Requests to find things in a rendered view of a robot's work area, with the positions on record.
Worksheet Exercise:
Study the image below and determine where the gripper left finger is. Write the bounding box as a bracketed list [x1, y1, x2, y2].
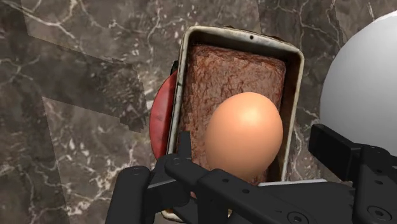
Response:
[105, 131, 317, 224]

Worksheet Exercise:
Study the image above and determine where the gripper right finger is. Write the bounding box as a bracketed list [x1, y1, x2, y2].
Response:
[308, 123, 397, 224]

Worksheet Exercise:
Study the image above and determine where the brown egg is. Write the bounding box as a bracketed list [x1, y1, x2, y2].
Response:
[204, 92, 284, 184]

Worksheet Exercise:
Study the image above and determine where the white rounded object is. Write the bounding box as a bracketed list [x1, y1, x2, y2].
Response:
[319, 10, 397, 157]

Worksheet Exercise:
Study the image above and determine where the red round object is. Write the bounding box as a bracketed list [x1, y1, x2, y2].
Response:
[148, 69, 179, 161]

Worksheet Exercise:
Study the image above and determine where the brown loaf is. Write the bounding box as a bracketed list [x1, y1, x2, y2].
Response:
[178, 44, 287, 185]

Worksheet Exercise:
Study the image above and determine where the metal loaf pan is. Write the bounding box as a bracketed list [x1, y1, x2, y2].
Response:
[161, 25, 305, 223]

